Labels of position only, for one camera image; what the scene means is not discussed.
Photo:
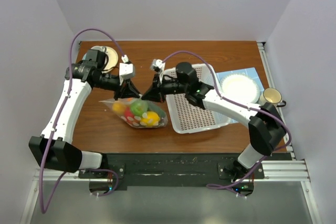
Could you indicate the yellow fake fruit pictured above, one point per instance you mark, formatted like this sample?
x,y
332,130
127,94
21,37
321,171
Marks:
x,y
118,107

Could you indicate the yellow fake lemon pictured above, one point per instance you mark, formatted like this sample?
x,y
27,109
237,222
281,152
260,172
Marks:
x,y
150,118

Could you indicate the cream enamel mug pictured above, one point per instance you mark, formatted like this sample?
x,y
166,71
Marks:
x,y
273,96

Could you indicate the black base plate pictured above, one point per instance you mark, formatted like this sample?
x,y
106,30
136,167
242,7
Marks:
x,y
171,170

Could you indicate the green fake cucumber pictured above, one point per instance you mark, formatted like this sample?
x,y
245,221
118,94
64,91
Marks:
x,y
155,108

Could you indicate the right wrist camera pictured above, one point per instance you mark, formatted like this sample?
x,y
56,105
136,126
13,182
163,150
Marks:
x,y
157,65

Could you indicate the polka dot zip bag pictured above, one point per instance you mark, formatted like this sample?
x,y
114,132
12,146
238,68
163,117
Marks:
x,y
127,101

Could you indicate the blue checked cloth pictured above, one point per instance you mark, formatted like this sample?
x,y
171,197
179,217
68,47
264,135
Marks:
x,y
250,72

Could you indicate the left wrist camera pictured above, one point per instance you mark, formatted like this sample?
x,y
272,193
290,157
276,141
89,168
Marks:
x,y
126,71

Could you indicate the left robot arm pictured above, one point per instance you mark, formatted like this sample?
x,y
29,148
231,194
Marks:
x,y
53,149

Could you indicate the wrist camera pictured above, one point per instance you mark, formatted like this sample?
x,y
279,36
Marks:
x,y
126,71
157,65

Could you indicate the cream and blue plate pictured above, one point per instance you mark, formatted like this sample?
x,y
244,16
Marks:
x,y
111,58

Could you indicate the white paper plate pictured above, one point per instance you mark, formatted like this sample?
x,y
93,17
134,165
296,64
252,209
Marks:
x,y
240,88

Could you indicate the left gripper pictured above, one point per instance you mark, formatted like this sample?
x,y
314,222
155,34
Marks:
x,y
128,91

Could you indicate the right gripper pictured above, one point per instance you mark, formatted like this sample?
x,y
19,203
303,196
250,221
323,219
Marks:
x,y
153,93

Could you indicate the green fake custard apple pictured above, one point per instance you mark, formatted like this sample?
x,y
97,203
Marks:
x,y
139,107

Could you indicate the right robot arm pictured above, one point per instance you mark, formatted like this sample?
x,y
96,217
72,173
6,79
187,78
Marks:
x,y
266,129

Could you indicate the white plastic basket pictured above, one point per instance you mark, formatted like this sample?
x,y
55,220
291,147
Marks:
x,y
187,114

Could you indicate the aluminium frame rail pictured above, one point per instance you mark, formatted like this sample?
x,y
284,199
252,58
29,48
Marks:
x,y
294,171

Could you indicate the red fake apple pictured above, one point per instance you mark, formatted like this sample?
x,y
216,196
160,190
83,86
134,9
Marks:
x,y
129,116

